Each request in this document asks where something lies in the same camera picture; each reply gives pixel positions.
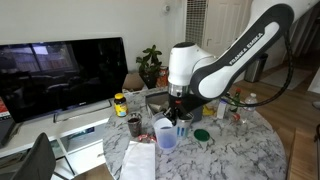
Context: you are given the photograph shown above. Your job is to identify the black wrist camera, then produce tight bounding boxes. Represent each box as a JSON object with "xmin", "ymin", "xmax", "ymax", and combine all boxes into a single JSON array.
[{"xmin": 181, "ymin": 94, "xmax": 205, "ymax": 116}]

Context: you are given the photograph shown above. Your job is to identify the dark trash can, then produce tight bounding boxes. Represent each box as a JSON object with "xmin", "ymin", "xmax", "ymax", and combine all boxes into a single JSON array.
[{"xmin": 244, "ymin": 52, "xmax": 269, "ymax": 84}]

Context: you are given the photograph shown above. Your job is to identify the red white snack packet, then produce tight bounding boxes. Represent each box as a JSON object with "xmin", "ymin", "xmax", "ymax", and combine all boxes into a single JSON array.
[{"xmin": 137, "ymin": 133, "xmax": 158, "ymax": 144}]

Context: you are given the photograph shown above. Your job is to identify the green round lid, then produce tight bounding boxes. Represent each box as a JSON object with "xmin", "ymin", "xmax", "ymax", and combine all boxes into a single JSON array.
[{"xmin": 193, "ymin": 128, "xmax": 211, "ymax": 142}]

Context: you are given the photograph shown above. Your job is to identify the black flat screen television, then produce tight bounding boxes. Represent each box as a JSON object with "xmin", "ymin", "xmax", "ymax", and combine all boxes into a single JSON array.
[{"xmin": 0, "ymin": 36, "xmax": 129, "ymax": 124}]

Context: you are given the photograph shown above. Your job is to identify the small glass dark contents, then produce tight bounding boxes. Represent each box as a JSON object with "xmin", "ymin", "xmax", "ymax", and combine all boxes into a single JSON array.
[{"xmin": 126, "ymin": 112, "xmax": 144, "ymax": 138}]

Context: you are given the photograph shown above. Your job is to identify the white wall grille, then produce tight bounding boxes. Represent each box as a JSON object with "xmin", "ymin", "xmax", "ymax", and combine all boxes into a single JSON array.
[{"xmin": 184, "ymin": 0, "xmax": 208, "ymax": 63}]

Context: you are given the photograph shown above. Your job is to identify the white door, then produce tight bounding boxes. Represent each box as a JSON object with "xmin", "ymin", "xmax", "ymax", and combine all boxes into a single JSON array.
[{"xmin": 203, "ymin": 0, "xmax": 253, "ymax": 58}]

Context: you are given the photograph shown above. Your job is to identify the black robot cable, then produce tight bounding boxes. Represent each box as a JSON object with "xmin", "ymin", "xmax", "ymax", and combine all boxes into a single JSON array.
[{"xmin": 223, "ymin": 31, "xmax": 295, "ymax": 108}]

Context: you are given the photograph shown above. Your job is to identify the red white box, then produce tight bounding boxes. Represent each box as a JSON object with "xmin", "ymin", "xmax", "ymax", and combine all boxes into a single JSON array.
[{"xmin": 0, "ymin": 96, "xmax": 12, "ymax": 121}]

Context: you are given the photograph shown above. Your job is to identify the white television stand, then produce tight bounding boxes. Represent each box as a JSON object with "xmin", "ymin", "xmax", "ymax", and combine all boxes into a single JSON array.
[{"xmin": 0, "ymin": 96, "xmax": 151, "ymax": 180}]

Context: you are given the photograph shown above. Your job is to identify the navy blue open box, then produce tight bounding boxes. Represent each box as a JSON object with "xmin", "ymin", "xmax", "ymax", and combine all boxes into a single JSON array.
[{"xmin": 145, "ymin": 90, "xmax": 204, "ymax": 124}]

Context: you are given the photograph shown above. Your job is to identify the translucent plastic cup blue base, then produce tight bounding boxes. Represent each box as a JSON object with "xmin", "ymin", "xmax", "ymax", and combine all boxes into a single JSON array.
[{"xmin": 152, "ymin": 112, "xmax": 179, "ymax": 154}]

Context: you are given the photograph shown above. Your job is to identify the black laptop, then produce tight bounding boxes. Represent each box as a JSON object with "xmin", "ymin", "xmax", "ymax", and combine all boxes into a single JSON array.
[{"xmin": 0, "ymin": 116, "xmax": 17, "ymax": 148}]

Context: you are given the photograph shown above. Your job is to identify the yellow lid vitamin bottle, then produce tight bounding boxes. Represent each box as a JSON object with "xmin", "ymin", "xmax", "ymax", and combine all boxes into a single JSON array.
[{"xmin": 113, "ymin": 93, "xmax": 129, "ymax": 118}]

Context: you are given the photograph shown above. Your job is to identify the orange black game box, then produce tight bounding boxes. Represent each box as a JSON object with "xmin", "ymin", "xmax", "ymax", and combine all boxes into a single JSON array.
[{"xmin": 156, "ymin": 65, "xmax": 170, "ymax": 88}]

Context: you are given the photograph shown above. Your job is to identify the wooden side table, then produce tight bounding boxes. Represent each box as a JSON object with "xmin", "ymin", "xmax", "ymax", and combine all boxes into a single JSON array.
[{"xmin": 288, "ymin": 128, "xmax": 320, "ymax": 180}]

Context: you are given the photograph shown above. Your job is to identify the white paper napkin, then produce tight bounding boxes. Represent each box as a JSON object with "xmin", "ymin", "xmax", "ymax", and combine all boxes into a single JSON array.
[{"xmin": 119, "ymin": 140, "xmax": 157, "ymax": 180}]

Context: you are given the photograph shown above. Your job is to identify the grey floor rug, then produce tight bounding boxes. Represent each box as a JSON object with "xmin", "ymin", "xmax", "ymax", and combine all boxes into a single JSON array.
[{"xmin": 259, "ymin": 66, "xmax": 313, "ymax": 91}]

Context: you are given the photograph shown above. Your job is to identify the green potted plant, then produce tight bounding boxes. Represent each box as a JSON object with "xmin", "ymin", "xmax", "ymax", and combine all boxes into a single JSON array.
[{"xmin": 135, "ymin": 44, "xmax": 164, "ymax": 89}]

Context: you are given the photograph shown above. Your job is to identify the yellow flat box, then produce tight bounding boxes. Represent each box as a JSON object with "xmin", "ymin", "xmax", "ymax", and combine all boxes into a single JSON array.
[{"xmin": 203, "ymin": 104, "xmax": 218, "ymax": 117}]

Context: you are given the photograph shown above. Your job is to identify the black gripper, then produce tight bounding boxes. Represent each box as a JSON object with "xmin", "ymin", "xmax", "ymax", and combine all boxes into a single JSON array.
[{"xmin": 163, "ymin": 96, "xmax": 188, "ymax": 127}]

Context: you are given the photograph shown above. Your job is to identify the open cardboard box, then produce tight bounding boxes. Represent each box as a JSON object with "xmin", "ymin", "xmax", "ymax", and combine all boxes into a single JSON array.
[{"xmin": 122, "ymin": 72, "xmax": 148, "ymax": 94}]

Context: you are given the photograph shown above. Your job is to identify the white lotion bottle blue cap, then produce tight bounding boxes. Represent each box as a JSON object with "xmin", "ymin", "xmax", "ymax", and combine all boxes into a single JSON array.
[{"xmin": 216, "ymin": 97, "xmax": 229, "ymax": 120}]

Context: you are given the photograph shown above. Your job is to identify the green sauce bottle red cap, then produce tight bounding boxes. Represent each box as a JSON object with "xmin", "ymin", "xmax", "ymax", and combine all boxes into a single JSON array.
[{"xmin": 230, "ymin": 87, "xmax": 242, "ymax": 113}]

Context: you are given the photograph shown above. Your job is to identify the black chair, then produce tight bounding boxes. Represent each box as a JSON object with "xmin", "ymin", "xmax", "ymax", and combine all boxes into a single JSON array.
[{"xmin": 11, "ymin": 132, "xmax": 58, "ymax": 180}]

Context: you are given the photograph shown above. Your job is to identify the clear plastic water bottle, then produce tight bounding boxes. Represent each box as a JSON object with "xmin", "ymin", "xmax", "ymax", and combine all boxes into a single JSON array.
[{"xmin": 240, "ymin": 92, "xmax": 259, "ymax": 124}]

